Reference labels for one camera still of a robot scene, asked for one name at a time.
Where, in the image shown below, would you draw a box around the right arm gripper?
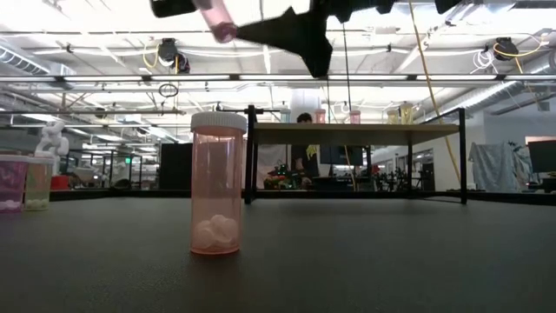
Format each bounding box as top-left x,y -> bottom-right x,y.
236,0 -> 397,78

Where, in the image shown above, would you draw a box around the wooden shelf black legs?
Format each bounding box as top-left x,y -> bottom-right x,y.
243,104 -> 468,206

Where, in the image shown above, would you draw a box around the dark computer monitor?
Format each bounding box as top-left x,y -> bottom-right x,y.
527,139 -> 556,174
320,145 -> 365,167

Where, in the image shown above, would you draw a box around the person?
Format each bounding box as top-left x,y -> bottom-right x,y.
290,111 -> 321,189

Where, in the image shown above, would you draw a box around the small black robot device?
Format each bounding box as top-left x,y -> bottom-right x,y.
264,163 -> 305,190

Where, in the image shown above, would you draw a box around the grey ceiling pipe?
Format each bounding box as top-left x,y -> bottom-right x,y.
0,108 -> 188,117

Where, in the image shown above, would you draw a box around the black cabinet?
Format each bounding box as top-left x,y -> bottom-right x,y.
158,143 -> 194,191

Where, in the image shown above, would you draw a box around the red box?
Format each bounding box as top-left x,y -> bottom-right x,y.
50,175 -> 73,192

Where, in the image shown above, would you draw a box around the grey cloth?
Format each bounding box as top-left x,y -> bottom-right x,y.
467,141 -> 532,194

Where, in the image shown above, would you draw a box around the black table mat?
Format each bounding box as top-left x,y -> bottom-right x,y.
0,197 -> 556,313

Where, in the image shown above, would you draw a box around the black hanging cable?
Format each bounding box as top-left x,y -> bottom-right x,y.
341,21 -> 353,126

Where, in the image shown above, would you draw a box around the black cable loop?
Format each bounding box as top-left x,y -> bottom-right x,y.
157,83 -> 180,99

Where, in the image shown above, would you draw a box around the yellow hanging cable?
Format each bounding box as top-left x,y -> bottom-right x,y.
407,0 -> 462,183

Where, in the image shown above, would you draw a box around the white ceiling cable coil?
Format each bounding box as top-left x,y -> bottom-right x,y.
471,50 -> 496,75

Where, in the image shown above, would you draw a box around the black aluminium table frame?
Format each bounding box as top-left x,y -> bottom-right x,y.
50,189 -> 556,205

